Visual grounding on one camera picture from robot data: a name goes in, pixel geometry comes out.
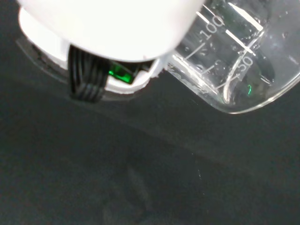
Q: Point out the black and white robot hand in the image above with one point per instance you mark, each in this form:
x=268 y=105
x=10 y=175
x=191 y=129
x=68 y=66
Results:
x=105 y=25

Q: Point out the black bench cloth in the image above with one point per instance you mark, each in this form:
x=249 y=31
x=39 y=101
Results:
x=140 y=164

